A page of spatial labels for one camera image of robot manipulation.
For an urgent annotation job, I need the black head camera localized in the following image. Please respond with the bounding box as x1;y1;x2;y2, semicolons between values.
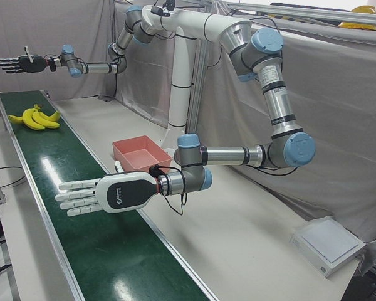
150;0;176;17

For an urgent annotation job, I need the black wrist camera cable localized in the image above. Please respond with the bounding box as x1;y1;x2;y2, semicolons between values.
161;166;189;217

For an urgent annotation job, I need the long grey backdrop curtain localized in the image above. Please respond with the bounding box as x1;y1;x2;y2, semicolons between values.
112;0;376;251

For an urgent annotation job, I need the black floor cable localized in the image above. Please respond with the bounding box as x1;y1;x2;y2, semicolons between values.
0;166;26;189

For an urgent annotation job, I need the yellow banana bunch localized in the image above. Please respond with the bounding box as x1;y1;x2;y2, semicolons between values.
8;104;62;131

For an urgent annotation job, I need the white robot torso column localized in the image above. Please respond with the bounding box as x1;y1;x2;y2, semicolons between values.
140;4;253;151

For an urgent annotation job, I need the black shoulder cable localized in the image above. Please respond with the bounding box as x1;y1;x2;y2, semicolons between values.
249;15;285;34

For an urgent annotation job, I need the green conveyor belt with rails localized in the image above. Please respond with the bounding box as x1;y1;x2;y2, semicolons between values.
0;90;220;301

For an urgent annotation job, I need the yellow hard hat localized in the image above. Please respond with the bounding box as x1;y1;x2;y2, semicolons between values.
337;21;376;31
350;4;376;15

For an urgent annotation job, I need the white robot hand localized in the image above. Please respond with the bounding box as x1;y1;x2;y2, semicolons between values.
55;161;159;218

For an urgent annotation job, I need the black-palmed robot hand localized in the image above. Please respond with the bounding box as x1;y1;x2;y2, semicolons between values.
0;46;51;75

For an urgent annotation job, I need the flat white device box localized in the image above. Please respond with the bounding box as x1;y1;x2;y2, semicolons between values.
288;218;366;279

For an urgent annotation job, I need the pink plastic basket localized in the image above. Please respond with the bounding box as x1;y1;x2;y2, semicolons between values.
112;135;173;173

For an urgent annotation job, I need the grey end curtain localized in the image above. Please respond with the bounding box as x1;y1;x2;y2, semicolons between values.
0;0;123;101

